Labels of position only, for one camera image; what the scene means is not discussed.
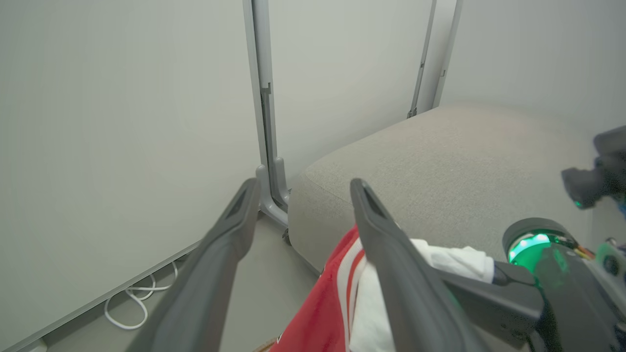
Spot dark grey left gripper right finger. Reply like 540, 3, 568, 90
350, 178, 490, 352

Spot wide grey partition post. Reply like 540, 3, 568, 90
243, 0, 291, 228

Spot white floor cable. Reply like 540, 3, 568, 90
104, 261, 179, 330

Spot dark grey blurred robot part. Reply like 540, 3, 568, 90
561, 126, 626, 210

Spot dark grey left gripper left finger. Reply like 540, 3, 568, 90
126, 178, 261, 352

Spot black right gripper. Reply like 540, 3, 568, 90
433, 218, 626, 352

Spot grey fabric sofa seat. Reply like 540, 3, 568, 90
288, 103, 609, 274

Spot red garment with white stripes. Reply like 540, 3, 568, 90
269, 225, 367, 352

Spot thin grey partition post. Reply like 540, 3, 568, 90
407, 0, 437, 119
433, 0, 464, 108

